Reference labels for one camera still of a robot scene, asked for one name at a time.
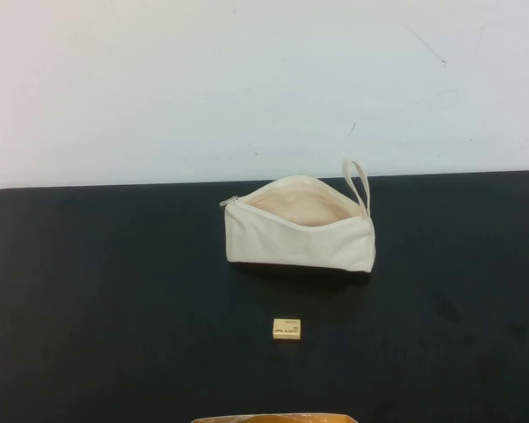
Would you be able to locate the small yellow rectangular eraser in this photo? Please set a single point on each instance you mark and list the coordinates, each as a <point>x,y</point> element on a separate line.
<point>287,329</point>

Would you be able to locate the cream fabric zip pencil case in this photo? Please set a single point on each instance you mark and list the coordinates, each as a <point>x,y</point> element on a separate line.
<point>291,247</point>

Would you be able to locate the yellow curved object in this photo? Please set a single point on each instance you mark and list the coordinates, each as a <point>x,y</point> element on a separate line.
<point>269,414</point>

